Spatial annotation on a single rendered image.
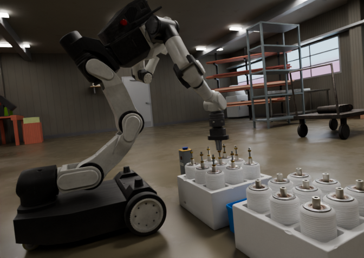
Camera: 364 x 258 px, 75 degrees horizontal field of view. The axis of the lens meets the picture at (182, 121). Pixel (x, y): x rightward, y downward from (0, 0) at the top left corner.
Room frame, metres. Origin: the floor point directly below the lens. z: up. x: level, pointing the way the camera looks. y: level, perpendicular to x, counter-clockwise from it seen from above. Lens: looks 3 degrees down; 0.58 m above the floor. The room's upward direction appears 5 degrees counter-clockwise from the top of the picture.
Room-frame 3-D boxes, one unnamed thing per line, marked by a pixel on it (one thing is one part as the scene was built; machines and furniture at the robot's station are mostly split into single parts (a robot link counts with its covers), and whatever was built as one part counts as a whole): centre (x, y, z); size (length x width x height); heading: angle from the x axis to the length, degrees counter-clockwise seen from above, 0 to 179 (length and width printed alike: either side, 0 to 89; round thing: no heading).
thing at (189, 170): (1.41, -0.04, 0.16); 0.10 x 0.10 x 0.18
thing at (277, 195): (0.81, -0.33, 0.25); 0.08 x 0.08 x 0.01
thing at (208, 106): (1.37, -0.20, 0.57); 0.11 x 0.11 x 0.11; 54
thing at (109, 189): (1.27, 0.54, 0.19); 0.64 x 0.52 x 0.33; 113
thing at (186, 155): (1.58, 0.00, 0.16); 0.07 x 0.07 x 0.31; 25
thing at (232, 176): (1.25, -0.25, 0.16); 0.10 x 0.10 x 0.18
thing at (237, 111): (10.69, -2.54, 0.74); 0.83 x 0.68 x 1.48; 23
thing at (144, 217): (1.13, 0.21, 0.10); 0.20 x 0.05 x 0.20; 113
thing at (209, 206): (1.35, -0.20, 0.09); 0.39 x 0.39 x 0.18; 25
